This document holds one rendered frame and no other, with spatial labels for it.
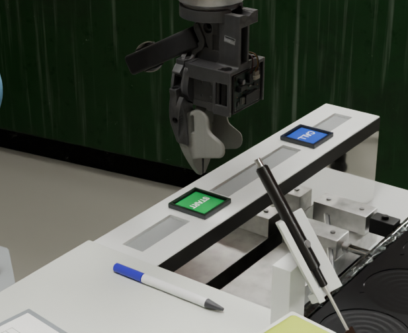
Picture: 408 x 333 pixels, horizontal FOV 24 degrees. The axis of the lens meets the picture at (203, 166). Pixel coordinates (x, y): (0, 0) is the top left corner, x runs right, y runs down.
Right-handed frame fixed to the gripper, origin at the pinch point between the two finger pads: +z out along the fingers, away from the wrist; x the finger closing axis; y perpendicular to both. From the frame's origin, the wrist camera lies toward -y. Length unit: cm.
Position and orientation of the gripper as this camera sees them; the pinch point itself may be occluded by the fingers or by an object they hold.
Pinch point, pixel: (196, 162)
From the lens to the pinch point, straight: 116.3
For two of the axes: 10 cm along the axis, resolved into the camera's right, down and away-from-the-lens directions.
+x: 5.9, -3.4, 7.4
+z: 0.0, 9.1, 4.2
